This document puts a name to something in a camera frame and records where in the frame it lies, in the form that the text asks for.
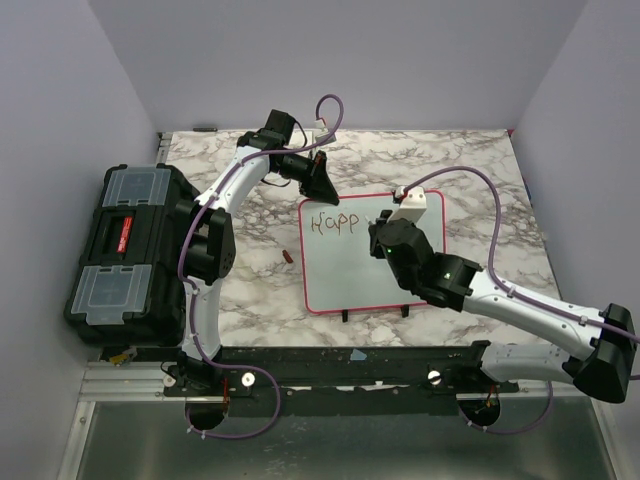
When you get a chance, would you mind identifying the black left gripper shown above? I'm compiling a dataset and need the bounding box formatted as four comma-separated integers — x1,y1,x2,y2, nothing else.
271,149,339,204

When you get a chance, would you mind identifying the pink framed whiteboard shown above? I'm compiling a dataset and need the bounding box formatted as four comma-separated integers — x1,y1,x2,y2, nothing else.
298,193,425,314

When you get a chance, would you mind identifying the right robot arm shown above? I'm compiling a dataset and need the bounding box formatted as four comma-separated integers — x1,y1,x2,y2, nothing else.
368,219,638,404

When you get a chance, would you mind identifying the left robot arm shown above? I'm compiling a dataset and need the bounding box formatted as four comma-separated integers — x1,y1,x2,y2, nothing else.
177,110,343,395

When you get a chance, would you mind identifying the black plastic toolbox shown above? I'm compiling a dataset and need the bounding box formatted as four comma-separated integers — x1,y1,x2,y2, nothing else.
64,164,199,347

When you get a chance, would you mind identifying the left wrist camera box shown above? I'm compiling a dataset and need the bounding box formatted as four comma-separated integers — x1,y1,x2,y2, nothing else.
314,117,336,145

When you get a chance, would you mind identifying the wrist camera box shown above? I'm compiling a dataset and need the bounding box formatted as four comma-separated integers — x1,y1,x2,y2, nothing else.
389,186,427,224
314,117,336,145

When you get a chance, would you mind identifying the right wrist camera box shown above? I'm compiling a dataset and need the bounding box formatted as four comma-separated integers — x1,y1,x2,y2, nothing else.
389,186,427,224

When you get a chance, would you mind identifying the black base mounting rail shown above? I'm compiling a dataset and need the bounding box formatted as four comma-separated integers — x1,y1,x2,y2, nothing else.
164,341,520,418

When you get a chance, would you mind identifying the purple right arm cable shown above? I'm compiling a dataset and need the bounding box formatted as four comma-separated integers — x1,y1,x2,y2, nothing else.
399,166,640,435

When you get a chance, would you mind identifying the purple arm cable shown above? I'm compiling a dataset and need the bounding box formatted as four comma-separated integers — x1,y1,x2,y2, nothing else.
175,93,347,441
399,166,640,435

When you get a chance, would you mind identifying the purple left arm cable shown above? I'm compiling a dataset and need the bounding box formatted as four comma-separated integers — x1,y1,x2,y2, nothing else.
175,93,347,441

